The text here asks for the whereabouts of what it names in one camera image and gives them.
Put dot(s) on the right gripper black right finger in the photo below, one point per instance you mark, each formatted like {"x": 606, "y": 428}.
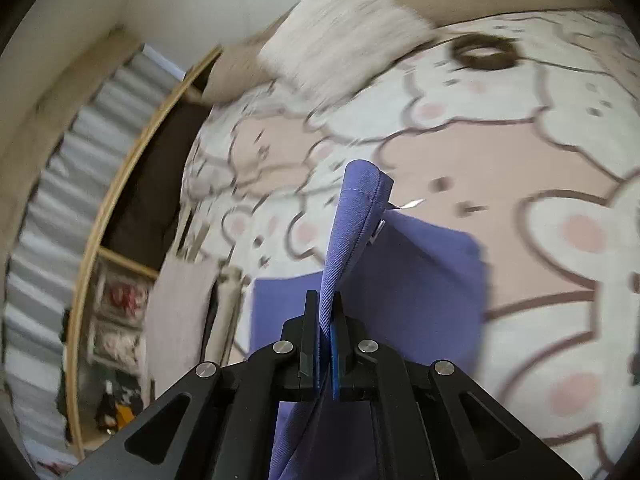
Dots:
{"x": 432, "y": 421}

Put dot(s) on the bunny print bed sheet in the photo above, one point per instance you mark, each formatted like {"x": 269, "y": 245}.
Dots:
{"x": 521, "y": 130}

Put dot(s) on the beige folded clothes stack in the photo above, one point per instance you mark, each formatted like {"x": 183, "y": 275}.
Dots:
{"x": 191, "y": 318}

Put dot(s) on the purple-blue garment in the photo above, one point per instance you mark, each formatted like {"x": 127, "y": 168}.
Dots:
{"x": 419, "y": 288}

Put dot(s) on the wooden shelf unit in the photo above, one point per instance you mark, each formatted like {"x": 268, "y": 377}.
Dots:
{"x": 184, "y": 90}

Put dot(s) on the grey striped curtain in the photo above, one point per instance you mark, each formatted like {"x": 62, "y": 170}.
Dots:
{"x": 51, "y": 241}

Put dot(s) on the white fluffy pillow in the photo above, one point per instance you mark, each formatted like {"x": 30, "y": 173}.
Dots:
{"x": 327, "y": 50}

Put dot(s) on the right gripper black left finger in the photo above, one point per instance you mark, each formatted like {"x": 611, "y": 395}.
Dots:
{"x": 217, "y": 422}

